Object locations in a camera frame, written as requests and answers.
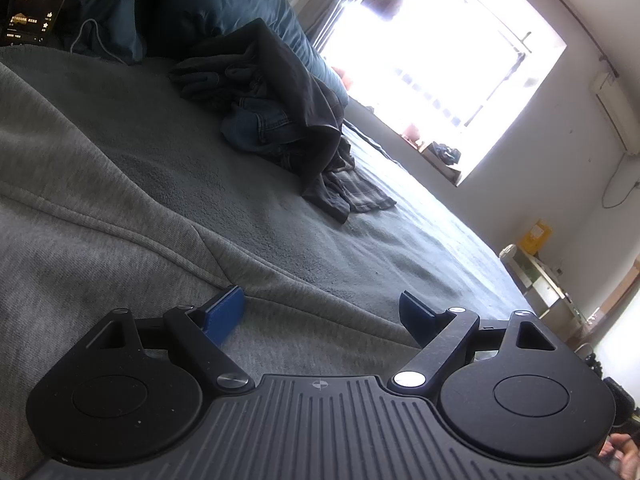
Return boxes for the teal blue quilt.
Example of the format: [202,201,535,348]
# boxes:
[54,0,349,104]

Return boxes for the dark grey jacket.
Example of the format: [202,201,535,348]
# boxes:
[169,20,344,220]

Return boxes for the white wall air conditioner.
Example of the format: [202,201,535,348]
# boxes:
[591,73,640,156]

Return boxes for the yellow box on desk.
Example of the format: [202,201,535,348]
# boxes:
[518,219,552,256]

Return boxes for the grey plaid cloth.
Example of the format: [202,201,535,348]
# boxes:
[321,134,396,223]

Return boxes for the white wooden desk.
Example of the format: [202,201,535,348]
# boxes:
[499,244,587,341]

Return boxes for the grey bed blanket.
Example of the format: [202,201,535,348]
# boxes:
[1,46,526,321]

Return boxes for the blue denim jeans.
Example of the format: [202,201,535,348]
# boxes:
[220,77,321,174]

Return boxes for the light grey hooded sweatshirt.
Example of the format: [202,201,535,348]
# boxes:
[1,68,416,479]

